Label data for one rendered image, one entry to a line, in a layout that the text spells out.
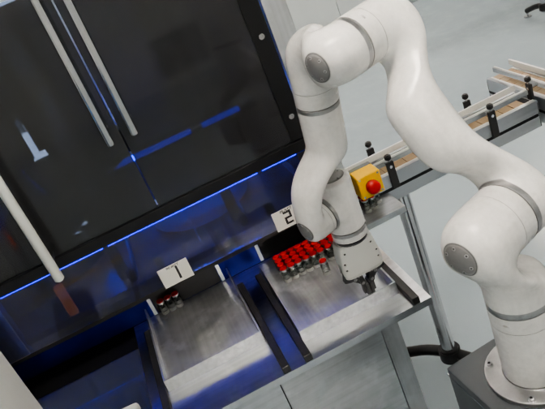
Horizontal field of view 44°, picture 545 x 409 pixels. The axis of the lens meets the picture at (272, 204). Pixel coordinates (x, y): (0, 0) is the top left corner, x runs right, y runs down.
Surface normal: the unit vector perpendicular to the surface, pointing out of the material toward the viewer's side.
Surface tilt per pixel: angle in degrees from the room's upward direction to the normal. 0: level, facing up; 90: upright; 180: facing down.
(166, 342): 0
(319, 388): 90
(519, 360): 90
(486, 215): 25
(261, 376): 0
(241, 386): 0
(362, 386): 90
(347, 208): 90
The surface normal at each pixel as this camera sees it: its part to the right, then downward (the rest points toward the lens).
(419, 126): -0.38, 0.33
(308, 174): -0.63, -0.20
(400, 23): 0.39, -0.07
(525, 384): -0.54, 0.57
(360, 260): 0.29, 0.42
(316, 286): -0.34, -0.82
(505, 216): 0.22, -0.43
